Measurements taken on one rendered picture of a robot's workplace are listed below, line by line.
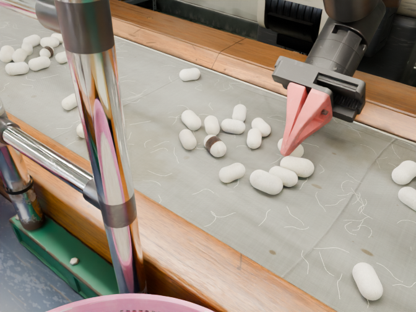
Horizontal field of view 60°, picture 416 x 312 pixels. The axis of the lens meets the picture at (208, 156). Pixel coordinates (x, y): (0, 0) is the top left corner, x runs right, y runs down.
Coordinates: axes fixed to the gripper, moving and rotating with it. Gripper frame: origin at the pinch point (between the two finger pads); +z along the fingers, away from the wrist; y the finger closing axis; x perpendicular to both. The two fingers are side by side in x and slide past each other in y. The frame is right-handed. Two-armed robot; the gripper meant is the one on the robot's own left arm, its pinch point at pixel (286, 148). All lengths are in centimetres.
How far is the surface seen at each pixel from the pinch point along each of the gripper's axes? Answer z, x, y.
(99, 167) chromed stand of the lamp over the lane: 10.0, -24.3, -2.0
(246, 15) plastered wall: -115, 181, -127
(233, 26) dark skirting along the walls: -108, 188, -137
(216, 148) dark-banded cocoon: 3.7, -2.4, -6.9
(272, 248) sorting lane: 10.4, -5.9, 4.9
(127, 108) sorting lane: 3.9, -0.4, -23.3
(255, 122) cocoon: -2.1, 2.8, -6.1
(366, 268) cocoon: 7.9, -6.1, 12.6
